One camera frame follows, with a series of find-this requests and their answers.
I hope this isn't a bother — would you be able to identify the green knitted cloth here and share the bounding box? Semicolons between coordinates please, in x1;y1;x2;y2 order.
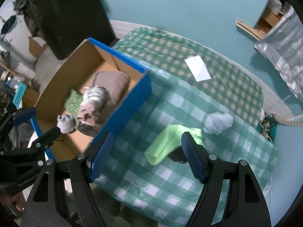
64;89;83;119

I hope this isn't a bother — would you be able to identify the brown grey terry towel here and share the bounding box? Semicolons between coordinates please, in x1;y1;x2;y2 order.
77;71;130;137

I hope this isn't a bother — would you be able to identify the white cloth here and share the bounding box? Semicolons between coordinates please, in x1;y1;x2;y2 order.
203;112;234;135

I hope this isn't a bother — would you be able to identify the person's left hand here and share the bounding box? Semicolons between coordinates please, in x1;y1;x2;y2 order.
0;191;26;212

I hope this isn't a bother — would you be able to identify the small grey sock ball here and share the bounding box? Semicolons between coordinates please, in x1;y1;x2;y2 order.
56;114;76;134

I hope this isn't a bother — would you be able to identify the teal small box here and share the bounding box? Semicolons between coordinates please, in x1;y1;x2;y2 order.
12;82;27;109

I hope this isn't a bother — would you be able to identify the grey striped sock bundle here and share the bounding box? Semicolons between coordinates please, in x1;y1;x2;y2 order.
77;86;107;126

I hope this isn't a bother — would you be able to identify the blue cardboard box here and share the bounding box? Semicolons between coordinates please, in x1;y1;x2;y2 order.
35;38;152;161

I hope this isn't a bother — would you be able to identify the lime green cloth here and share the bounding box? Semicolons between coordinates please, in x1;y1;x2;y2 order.
144;124;204;166

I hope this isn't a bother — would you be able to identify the black cabinet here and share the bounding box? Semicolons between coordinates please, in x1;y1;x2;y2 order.
14;0;116;60

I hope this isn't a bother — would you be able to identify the green checkered tablecloth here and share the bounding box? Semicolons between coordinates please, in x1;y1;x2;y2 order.
95;27;278;226

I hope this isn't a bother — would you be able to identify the white paper sheet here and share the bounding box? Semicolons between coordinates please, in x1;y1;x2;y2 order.
184;55;211;82

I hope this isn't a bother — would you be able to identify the silver foil sheet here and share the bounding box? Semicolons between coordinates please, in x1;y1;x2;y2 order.
255;7;303;100

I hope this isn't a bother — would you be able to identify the beige rope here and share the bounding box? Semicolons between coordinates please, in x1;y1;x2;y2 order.
269;113;303;127

